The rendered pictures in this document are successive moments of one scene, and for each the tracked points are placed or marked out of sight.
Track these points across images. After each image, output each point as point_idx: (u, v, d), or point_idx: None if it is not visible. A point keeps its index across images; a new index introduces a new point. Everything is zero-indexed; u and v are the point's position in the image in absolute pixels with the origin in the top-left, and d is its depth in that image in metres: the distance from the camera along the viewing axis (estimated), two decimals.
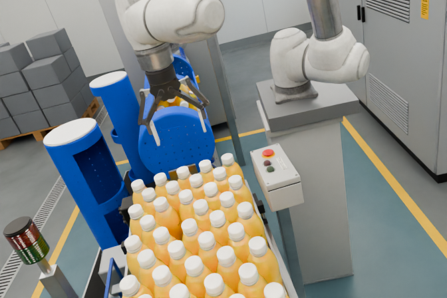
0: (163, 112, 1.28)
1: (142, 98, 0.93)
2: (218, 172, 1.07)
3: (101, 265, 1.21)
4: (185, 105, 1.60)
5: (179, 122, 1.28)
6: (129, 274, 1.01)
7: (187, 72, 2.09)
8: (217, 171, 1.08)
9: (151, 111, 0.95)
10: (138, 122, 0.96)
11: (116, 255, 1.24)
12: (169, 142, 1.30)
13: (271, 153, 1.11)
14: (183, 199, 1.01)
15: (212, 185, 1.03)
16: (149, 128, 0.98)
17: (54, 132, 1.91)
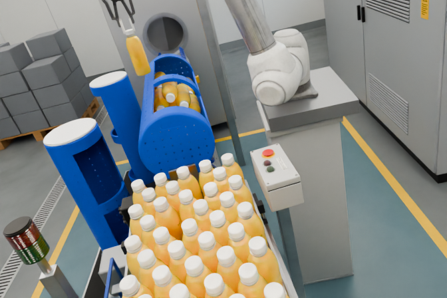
0: (163, 112, 1.28)
1: (105, 2, 1.56)
2: (218, 172, 1.07)
3: (101, 265, 1.21)
4: (185, 105, 1.60)
5: (179, 122, 1.28)
6: (129, 274, 1.01)
7: (187, 72, 2.09)
8: (217, 171, 1.08)
9: (114, 10, 1.58)
10: (112, 18, 1.60)
11: (116, 255, 1.24)
12: (169, 142, 1.30)
13: (271, 153, 1.11)
14: (183, 199, 1.01)
15: (212, 185, 1.03)
16: (118, 22, 1.62)
17: (54, 132, 1.91)
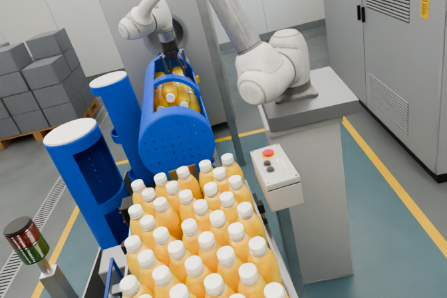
0: (163, 112, 1.28)
1: (161, 59, 1.81)
2: (218, 172, 1.07)
3: (101, 265, 1.21)
4: (185, 105, 1.60)
5: (179, 122, 1.28)
6: (129, 274, 1.01)
7: (187, 72, 2.09)
8: (217, 171, 1.08)
9: (169, 65, 1.83)
10: (166, 72, 1.84)
11: (116, 255, 1.24)
12: (169, 142, 1.30)
13: (271, 153, 1.11)
14: (183, 199, 1.01)
15: (212, 185, 1.03)
16: None
17: (54, 132, 1.91)
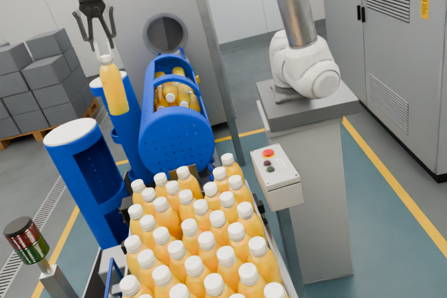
0: (163, 112, 1.28)
1: (76, 17, 1.16)
2: (218, 172, 1.07)
3: (101, 265, 1.21)
4: (185, 105, 1.60)
5: (179, 122, 1.28)
6: (129, 274, 1.01)
7: (187, 72, 2.09)
8: (217, 171, 1.08)
9: (88, 29, 1.18)
10: (84, 39, 1.19)
11: (116, 255, 1.24)
12: (169, 142, 1.30)
13: (271, 153, 1.11)
14: (183, 199, 1.01)
15: (212, 185, 1.03)
16: (92, 45, 1.21)
17: (54, 132, 1.91)
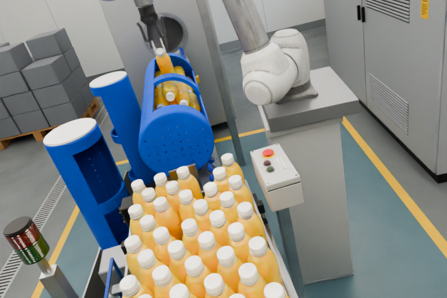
0: (163, 110, 1.29)
1: (140, 26, 1.69)
2: (218, 172, 1.07)
3: (101, 265, 1.21)
4: (185, 104, 1.62)
5: (179, 120, 1.29)
6: (129, 274, 1.01)
7: (187, 71, 2.10)
8: (217, 171, 1.08)
9: (148, 33, 1.71)
10: (144, 40, 1.72)
11: (116, 255, 1.24)
12: (169, 140, 1.32)
13: (271, 153, 1.11)
14: (183, 199, 1.01)
15: (212, 185, 1.03)
16: (151, 44, 1.74)
17: (54, 132, 1.91)
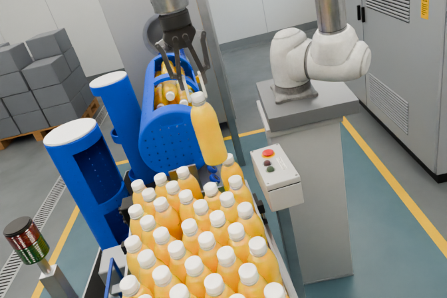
0: (163, 110, 1.29)
1: (161, 51, 0.89)
2: (195, 96, 0.96)
3: (101, 265, 1.21)
4: (185, 103, 1.62)
5: (179, 119, 1.30)
6: (129, 274, 1.01)
7: (187, 71, 2.11)
8: (195, 95, 0.96)
9: (176, 63, 0.91)
10: (170, 76, 0.92)
11: (116, 255, 1.24)
12: (169, 140, 1.32)
13: (271, 153, 1.11)
14: (183, 199, 1.01)
15: (212, 185, 1.03)
16: (181, 83, 0.94)
17: (54, 132, 1.91)
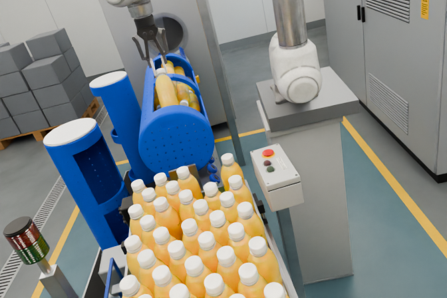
0: (163, 110, 1.29)
1: (136, 41, 1.38)
2: (159, 69, 1.45)
3: (101, 265, 1.21)
4: (185, 104, 1.61)
5: (179, 120, 1.29)
6: (129, 274, 1.01)
7: (187, 71, 2.10)
8: (159, 70, 1.46)
9: (146, 50, 1.40)
10: (142, 58, 1.41)
11: (116, 255, 1.24)
12: (169, 141, 1.31)
13: (271, 153, 1.11)
14: (183, 199, 1.01)
15: (212, 185, 1.03)
16: (149, 63, 1.43)
17: (54, 132, 1.91)
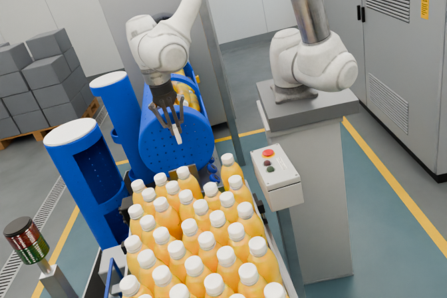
0: None
1: None
2: None
3: (101, 265, 1.21)
4: (185, 104, 1.61)
5: None
6: (129, 274, 1.01)
7: (187, 71, 2.10)
8: None
9: (175, 112, 1.23)
10: None
11: (116, 255, 1.24)
12: (169, 141, 1.31)
13: (271, 153, 1.11)
14: (183, 199, 1.01)
15: (212, 185, 1.03)
16: (178, 126, 1.26)
17: (54, 132, 1.91)
